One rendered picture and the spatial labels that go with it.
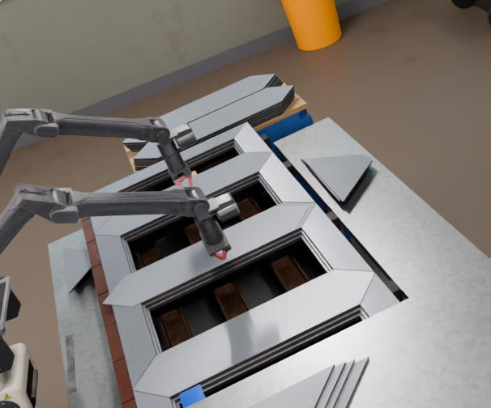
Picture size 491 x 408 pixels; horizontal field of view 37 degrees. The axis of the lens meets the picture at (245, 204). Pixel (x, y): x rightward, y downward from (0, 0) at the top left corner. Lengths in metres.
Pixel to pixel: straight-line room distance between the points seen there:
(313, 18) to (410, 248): 3.62
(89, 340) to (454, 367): 1.44
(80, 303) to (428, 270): 1.29
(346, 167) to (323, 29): 3.17
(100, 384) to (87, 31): 3.95
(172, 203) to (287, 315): 0.44
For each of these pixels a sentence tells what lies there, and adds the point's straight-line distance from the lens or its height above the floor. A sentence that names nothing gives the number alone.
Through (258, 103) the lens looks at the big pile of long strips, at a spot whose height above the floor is 0.85.
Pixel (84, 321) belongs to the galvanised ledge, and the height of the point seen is 0.68.
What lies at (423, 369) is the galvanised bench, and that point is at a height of 1.05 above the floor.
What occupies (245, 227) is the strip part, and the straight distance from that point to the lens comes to 2.47.
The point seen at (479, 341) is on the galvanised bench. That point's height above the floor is 1.05.
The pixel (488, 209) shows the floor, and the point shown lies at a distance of 3.67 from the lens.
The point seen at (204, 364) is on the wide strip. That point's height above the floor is 0.85.
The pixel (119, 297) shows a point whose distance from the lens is 2.44.
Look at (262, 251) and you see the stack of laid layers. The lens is 2.37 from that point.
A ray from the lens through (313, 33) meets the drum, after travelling 5.80.
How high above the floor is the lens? 2.19
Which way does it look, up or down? 31 degrees down
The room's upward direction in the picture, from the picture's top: 22 degrees counter-clockwise
